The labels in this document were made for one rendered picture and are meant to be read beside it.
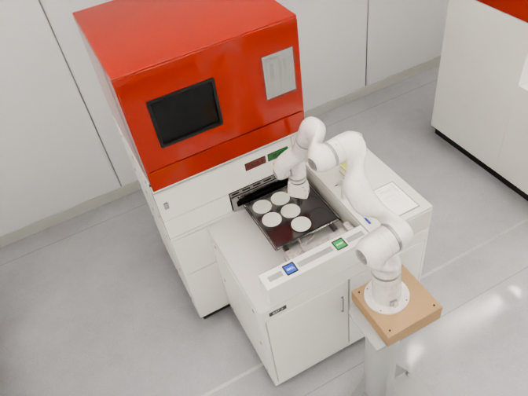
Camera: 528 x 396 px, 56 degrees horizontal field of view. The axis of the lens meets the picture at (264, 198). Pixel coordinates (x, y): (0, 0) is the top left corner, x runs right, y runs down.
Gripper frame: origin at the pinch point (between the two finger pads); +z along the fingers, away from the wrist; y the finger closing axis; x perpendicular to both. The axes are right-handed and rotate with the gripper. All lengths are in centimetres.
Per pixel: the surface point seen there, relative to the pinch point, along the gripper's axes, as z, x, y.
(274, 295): 8, -51, 4
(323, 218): 8.1, -0.5, 11.9
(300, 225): 8.0, -8.5, 2.5
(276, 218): 8.0, -6.6, -11.1
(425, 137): 98, 188, 43
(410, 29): 47, 276, 12
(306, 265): 2.0, -35.5, 14.3
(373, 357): 52, -44, 48
